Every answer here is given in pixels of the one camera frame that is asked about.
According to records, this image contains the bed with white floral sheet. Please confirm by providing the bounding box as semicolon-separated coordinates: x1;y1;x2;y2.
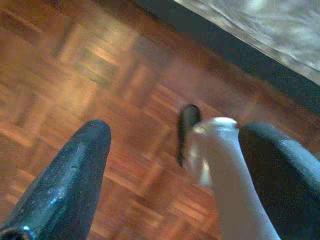
172;0;320;87

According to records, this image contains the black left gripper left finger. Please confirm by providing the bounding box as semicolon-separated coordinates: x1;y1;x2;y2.
0;119;112;240

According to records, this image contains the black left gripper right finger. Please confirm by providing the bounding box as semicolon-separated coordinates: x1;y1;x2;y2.
238;121;320;240

